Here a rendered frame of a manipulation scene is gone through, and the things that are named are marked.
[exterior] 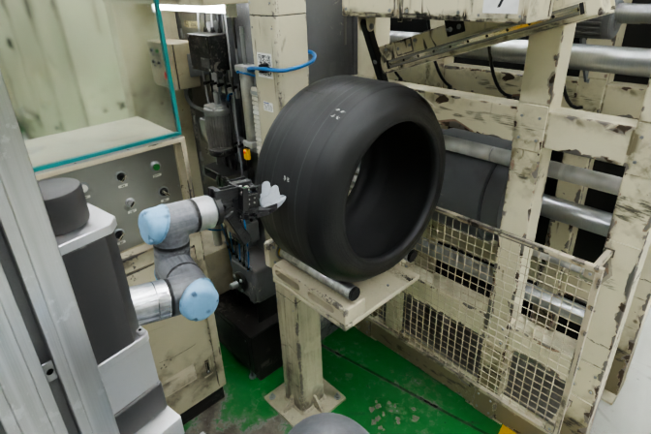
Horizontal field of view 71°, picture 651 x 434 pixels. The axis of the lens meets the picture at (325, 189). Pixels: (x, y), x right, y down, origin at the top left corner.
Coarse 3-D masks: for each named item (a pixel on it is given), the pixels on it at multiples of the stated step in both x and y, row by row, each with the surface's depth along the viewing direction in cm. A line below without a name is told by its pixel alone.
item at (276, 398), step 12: (324, 384) 214; (264, 396) 209; (276, 396) 209; (324, 396) 207; (336, 396) 206; (276, 408) 203; (312, 408) 202; (324, 408) 202; (288, 420) 197; (300, 420) 197
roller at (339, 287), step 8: (280, 248) 155; (280, 256) 155; (288, 256) 152; (296, 264) 149; (304, 264) 146; (312, 272) 144; (320, 280) 142; (328, 280) 139; (336, 280) 137; (336, 288) 136; (344, 288) 134; (352, 288) 133; (352, 296) 133
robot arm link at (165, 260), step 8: (160, 248) 94; (176, 248) 95; (184, 248) 96; (160, 256) 95; (168, 256) 95; (176, 256) 95; (184, 256) 96; (160, 264) 95; (168, 264) 93; (176, 264) 92; (160, 272) 94; (168, 272) 92
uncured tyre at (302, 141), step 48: (336, 96) 118; (384, 96) 117; (288, 144) 117; (336, 144) 110; (384, 144) 162; (432, 144) 137; (288, 192) 116; (336, 192) 111; (384, 192) 165; (432, 192) 144; (288, 240) 124; (336, 240) 117; (384, 240) 155
